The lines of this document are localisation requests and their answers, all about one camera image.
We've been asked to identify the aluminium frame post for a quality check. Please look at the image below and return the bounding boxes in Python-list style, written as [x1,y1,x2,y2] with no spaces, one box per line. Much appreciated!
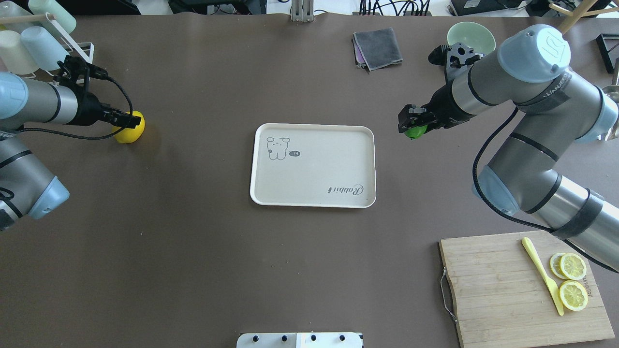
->
[290,0,314,22]

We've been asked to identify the green plastic cup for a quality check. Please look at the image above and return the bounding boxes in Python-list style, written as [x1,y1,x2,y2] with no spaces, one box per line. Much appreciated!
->
[28,0,77,33]

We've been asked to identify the bamboo cutting board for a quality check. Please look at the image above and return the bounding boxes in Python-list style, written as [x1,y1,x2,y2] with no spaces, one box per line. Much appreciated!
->
[439,231,615,348]

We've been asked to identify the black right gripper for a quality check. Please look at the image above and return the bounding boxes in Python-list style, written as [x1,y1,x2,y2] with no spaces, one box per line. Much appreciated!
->
[398,87,476,135]

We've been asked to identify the yellow lemon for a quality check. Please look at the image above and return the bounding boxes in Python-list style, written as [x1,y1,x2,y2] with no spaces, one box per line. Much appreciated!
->
[113,110,146,144]

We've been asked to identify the blue plastic cup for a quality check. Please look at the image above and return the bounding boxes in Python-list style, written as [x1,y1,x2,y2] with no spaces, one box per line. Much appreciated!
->
[21,26,68,72]

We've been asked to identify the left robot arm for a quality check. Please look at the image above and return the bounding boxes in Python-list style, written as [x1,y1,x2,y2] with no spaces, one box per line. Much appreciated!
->
[0,72,143,231]

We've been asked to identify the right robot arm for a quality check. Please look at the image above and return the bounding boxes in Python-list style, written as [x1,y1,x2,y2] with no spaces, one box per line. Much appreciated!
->
[398,24,618,273]

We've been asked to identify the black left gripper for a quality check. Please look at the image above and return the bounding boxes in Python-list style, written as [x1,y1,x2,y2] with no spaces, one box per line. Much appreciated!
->
[73,93,142,130]

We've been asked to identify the metal scoop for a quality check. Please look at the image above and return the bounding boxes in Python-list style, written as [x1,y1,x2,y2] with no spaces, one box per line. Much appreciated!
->
[601,65,619,141]

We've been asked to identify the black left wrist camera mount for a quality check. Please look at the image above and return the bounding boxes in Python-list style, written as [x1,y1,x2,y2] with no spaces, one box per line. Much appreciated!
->
[53,55,110,90]

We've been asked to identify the grey folded cloth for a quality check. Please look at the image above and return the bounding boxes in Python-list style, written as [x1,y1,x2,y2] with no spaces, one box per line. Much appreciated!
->
[352,27,403,72]

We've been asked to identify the wooden mug tree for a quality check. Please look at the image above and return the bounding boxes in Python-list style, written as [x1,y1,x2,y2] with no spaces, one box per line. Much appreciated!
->
[548,0,619,34]

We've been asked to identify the mint green bowl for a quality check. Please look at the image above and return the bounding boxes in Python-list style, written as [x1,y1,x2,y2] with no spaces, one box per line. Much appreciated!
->
[447,21,496,55]

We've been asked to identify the cream rabbit tray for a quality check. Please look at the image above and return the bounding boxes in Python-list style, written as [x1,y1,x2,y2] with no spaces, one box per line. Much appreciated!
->
[249,123,377,209]

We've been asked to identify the cream plastic cup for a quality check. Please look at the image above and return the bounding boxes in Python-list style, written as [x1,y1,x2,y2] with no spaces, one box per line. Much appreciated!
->
[0,29,39,75]

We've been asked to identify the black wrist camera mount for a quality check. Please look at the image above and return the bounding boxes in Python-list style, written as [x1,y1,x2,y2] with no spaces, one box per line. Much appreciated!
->
[53,55,110,90]
[427,42,486,83]

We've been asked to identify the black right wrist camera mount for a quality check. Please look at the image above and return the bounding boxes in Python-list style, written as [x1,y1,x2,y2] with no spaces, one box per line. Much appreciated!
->
[427,42,486,83]

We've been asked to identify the lemon slice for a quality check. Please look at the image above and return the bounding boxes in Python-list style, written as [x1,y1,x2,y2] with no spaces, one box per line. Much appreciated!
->
[559,280,589,311]
[559,253,587,280]
[549,252,568,280]

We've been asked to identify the yellow plastic knife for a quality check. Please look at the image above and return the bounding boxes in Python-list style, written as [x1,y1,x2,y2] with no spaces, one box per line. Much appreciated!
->
[520,236,564,316]

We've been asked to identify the green lime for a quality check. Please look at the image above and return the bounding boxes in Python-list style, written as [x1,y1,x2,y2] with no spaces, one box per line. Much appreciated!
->
[404,125,427,140]

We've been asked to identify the white wire cup rack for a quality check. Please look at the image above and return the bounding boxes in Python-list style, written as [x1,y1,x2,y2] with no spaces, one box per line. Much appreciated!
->
[1,13,94,78]

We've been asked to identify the pale grey-blue plastic cup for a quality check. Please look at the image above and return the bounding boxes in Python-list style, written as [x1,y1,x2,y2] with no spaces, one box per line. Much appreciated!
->
[0,0,37,33]

